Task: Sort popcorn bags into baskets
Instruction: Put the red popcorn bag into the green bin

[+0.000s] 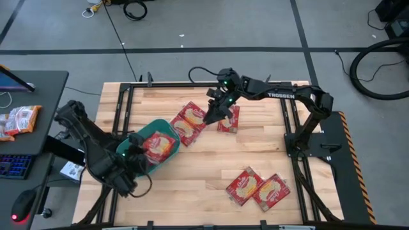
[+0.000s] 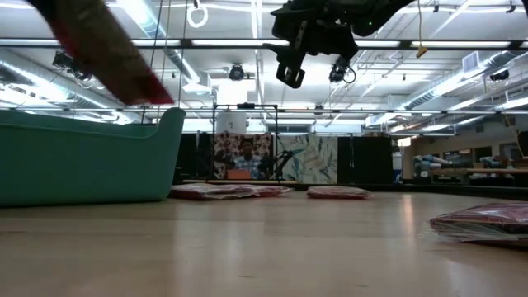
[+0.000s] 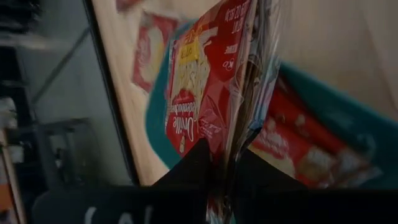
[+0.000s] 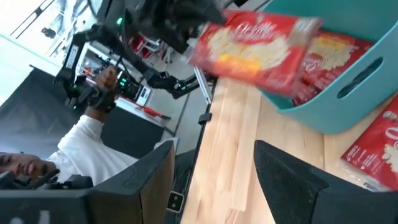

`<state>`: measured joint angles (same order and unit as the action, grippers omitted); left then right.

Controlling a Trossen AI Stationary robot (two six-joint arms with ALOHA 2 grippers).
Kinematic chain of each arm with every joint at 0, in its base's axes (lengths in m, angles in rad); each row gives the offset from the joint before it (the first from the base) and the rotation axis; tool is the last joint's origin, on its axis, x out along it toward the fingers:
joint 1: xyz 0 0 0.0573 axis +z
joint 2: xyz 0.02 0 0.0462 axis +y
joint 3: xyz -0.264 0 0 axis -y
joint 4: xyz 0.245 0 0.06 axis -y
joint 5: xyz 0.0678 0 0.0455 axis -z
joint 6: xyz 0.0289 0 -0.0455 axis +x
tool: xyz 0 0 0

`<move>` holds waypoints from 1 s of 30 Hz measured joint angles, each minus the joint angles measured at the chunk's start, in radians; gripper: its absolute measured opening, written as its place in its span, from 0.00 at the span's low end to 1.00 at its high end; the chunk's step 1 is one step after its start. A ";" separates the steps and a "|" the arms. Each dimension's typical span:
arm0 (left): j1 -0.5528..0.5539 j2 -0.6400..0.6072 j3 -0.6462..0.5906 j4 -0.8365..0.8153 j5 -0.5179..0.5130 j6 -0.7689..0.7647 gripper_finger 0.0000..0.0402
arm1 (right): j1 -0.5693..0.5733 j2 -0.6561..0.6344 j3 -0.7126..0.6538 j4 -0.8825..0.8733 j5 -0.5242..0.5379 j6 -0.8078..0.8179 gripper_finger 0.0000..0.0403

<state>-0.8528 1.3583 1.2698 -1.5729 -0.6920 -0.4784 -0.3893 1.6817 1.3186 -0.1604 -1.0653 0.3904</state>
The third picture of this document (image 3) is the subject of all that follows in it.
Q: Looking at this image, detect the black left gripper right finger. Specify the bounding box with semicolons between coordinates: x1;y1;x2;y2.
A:
234;148;398;224

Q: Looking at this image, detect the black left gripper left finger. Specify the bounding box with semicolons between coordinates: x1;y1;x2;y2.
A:
30;138;213;224

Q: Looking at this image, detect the red Orville Redenbacher's popcorn bag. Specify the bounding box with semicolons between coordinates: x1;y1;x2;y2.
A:
248;77;384;191
164;0;282;224
131;11;180;95

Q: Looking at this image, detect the teal plastic basket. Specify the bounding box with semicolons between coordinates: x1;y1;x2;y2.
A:
145;18;398;191

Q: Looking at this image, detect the grey metal strut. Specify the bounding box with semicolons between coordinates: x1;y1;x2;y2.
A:
30;26;91;105

